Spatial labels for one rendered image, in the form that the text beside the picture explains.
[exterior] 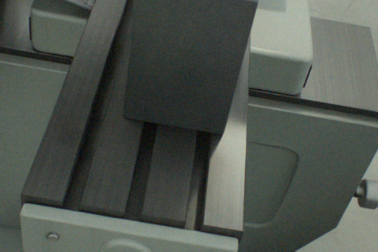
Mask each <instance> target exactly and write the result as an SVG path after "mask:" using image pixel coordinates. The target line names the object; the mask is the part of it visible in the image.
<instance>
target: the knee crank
mask: <svg viewBox="0 0 378 252"><path fill-rule="evenodd" d="M353 197H355V198H357V201H358V205H359V207H361V208H366V209H373V210H375V209H376V208H377V207H378V181H375V180H371V179H363V180H362V181H361V182H360V184H359V186H358V188H357V190H356V192H355V194H354V196H353Z"/></svg>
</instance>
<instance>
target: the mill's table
mask: <svg viewBox="0 0 378 252"><path fill-rule="evenodd" d="M133 4H134V0H96V1H95V3H94V6H93V8H92V11H91V14H90V16H89V19H88V21H87V24H86V26H85V29H84V32H83V34H82V37H81V39H80V42H79V44H78V48H77V49H76V52H75V55H74V58H73V60H72V62H71V65H70V68H69V71H68V72H67V76H66V78H65V81H64V83H63V86H62V88H61V91H60V94H59V96H58V99H57V101H56V104H55V107H54V109H53V112H52V114H51V117H50V119H49V122H48V125H47V128H46V130H45V132H44V135H43V138H42V140H41V143H40V145H39V148H38V151H37V153H36V156H35V158H34V161H33V163H32V166H31V168H30V171H29V174H28V177H27V179H26V181H25V184H24V187H23V189H22V192H21V195H20V197H21V213H20V219H21V231H22V244H23V250H24V251H25V252H237V250H238V244H240V241H241V238H242V235H243V232H244V211H245V180H246V149H247V133H248V102H249V71H250V41H251V33H250V37H249V41H248V44H247V48H246V52H245V56H244V60H243V63H242V67H241V71H240V75H239V78H238V82H237V86H236V90H235V94H234V97H233V101H232V105H231V109H230V112H229V116H228V120H227V125H226V128H225V131H224V133H223V134H216V133H210V132H204V131H200V130H193V129H187V128H181V127H174V126H171V125H164V124H158V123H152V122H147V121H141V120H135V119H128V118H125V117H124V115H123V112H124V100H125V88H126V81H127V70H128V57H129V46H130V39H131V27H132V15H133Z"/></svg>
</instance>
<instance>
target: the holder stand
mask: <svg viewBox="0 0 378 252"><path fill-rule="evenodd" d="M257 6H258V0H134V4H133V15H132V27H131V34H130V46H129V57H128V70H127V81H126V88H125V100H124V112H123V115H124V117H125V118H128V119H135V120H141V121H145V122H152V123H158V124H164V125H171V126H174V127H181V128H187V129H193V130H197V131H204V132H210V133H216V134H223V133H224V131H225V128H226V125H227V120H228V116H229V114H230V109H231V105H232V101H233V97H234V94H235V90H236V86H237V82H238V79H239V75H240V71H241V67H242V63H243V60H244V56H245V52H246V48H247V45H248V41H249V37H250V33H251V29H252V26H253V22H254V17H255V14H256V11H257Z"/></svg>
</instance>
